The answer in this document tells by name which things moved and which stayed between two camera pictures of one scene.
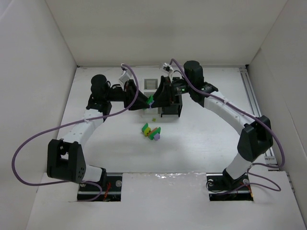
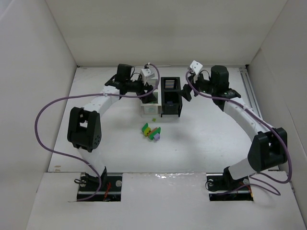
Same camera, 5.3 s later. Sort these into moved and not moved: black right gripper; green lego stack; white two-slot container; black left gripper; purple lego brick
Moved: black left gripper; black right gripper
Not moved: purple lego brick; green lego stack; white two-slot container
